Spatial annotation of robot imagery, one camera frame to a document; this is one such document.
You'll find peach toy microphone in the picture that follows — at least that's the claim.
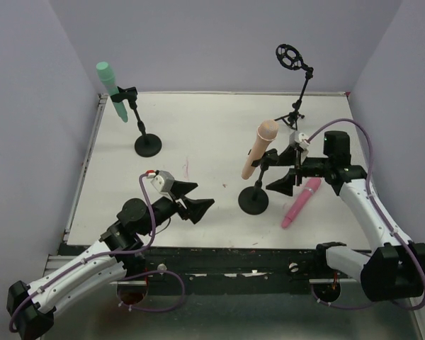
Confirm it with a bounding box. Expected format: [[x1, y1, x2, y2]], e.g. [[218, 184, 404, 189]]
[[241, 120, 279, 180]]

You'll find black round-base clip stand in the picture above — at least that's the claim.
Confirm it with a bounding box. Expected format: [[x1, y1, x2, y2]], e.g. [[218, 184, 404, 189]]
[[111, 87, 162, 158]]

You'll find black tripod ring stand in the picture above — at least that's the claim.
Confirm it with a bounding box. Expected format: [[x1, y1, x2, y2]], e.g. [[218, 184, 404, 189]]
[[275, 44, 314, 130]]

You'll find green toy microphone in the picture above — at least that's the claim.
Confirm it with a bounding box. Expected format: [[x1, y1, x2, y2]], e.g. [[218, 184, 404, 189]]
[[96, 62, 128, 123]]

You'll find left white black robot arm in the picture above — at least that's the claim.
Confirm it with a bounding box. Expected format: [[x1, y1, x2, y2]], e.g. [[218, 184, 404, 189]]
[[6, 171, 215, 339]]

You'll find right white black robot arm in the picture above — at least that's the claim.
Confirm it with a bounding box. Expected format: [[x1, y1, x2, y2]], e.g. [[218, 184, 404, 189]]
[[267, 131, 425, 302]]

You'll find pink toy microphone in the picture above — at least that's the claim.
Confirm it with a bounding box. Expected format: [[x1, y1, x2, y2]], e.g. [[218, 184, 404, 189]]
[[281, 178, 322, 229]]

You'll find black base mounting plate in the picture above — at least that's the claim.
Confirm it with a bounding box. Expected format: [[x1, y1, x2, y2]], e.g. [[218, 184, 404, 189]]
[[57, 244, 355, 296]]

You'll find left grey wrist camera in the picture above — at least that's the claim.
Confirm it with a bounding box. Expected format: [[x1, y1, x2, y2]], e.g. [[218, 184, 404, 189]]
[[151, 171, 174, 194]]

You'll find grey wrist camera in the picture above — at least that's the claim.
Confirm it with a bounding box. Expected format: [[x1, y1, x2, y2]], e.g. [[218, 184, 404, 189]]
[[289, 131, 310, 152], [151, 171, 174, 194]]

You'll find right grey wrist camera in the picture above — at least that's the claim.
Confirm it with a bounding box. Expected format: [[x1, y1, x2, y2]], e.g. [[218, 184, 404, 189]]
[[289, 131, 310, 152]]

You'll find left aluminium rail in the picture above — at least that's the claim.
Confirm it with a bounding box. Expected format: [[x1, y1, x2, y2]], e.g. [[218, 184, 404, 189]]
[[42, 254, 94, 283]]

